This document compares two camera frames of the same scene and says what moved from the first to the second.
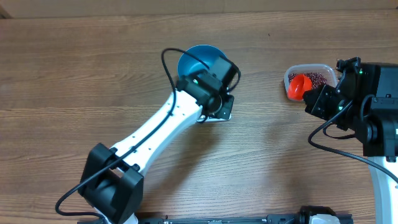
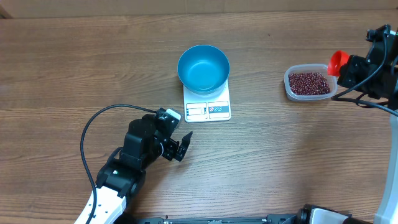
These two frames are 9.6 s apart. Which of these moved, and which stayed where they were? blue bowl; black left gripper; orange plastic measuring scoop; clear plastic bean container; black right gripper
Moved: black right gripper; black left gripper; orange plastic measuring scoop
Stayed: blue bowl; clear plastic bean container
